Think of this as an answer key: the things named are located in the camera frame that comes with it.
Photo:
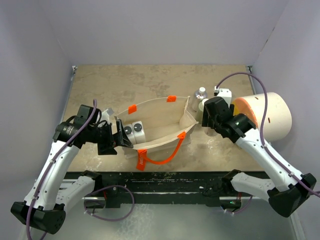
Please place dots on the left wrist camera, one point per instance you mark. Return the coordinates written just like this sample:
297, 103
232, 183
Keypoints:
105, 117

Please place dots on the white bottle black cap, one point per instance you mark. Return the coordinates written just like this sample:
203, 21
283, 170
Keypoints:
128, 128
138, 130

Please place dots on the cream jar round lid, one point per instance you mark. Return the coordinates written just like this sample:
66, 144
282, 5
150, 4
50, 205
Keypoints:
211, 132

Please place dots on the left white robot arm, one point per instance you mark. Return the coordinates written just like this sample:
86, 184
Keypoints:
45, 207

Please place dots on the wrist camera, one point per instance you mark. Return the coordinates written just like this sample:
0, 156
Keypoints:
105, 117
224, 93

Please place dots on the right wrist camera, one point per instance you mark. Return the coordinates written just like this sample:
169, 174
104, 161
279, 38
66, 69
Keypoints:
224, 93

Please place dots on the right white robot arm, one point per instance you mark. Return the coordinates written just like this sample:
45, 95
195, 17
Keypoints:
286, 188

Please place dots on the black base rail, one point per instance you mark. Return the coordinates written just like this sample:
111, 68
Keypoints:
164, 188

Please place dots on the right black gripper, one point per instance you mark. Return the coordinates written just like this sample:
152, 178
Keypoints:
207, 120

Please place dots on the beige canvas tote bag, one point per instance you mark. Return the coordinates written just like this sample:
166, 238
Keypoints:
166, 123

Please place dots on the clear bottle white cap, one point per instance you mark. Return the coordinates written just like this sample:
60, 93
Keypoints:
197, 97

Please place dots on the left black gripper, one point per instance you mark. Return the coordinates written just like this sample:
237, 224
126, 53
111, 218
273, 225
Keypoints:
108, 147

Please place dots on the large white cylinder toy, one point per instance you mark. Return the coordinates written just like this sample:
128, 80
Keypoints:
278, 120

